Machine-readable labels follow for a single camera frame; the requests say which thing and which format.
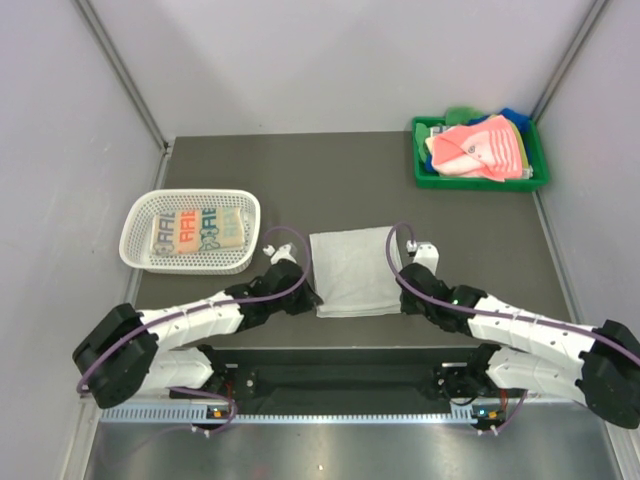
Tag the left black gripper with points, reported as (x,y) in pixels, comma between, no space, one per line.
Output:
(309,300)

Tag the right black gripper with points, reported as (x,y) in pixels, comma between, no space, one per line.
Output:
(406,305)

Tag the grey white towel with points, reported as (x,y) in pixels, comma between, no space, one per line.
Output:
(352,275)

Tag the colourful rabbit print towel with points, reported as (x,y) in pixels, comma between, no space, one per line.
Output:
(193,231)

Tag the pink striped towel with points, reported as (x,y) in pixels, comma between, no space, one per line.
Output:
(489,150)

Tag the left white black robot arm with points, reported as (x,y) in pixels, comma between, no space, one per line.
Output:
(147,352)

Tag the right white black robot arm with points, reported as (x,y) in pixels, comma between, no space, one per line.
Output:
(596,367)

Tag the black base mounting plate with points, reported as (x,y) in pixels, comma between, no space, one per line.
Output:
(325,382)

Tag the white perforated plastic basket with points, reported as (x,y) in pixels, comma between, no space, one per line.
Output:
(134,247)

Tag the green plastic bin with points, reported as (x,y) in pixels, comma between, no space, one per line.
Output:
(431,180)

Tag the green cloth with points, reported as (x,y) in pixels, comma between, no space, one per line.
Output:
(461,115)

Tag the blue cloth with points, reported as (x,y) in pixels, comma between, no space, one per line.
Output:
(521,121)

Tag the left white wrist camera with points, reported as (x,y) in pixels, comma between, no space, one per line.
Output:
(285,252)

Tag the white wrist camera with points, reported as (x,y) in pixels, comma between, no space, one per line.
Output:
(285,252)
(424,253)

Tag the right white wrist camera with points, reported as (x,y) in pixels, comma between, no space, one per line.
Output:
(424,253)

